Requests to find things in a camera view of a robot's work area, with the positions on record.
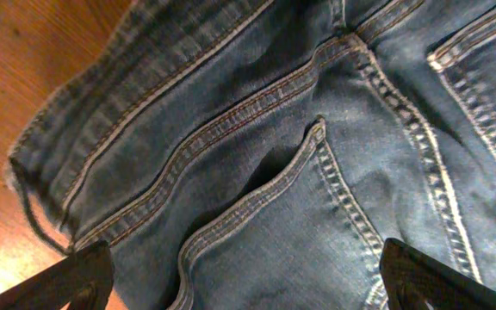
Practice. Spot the blue denim jeans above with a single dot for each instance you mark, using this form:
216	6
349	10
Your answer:
257	154

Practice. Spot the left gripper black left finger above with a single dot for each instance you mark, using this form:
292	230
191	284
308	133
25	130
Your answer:
84	280

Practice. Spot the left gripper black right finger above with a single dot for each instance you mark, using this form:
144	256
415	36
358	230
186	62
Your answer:
415	281

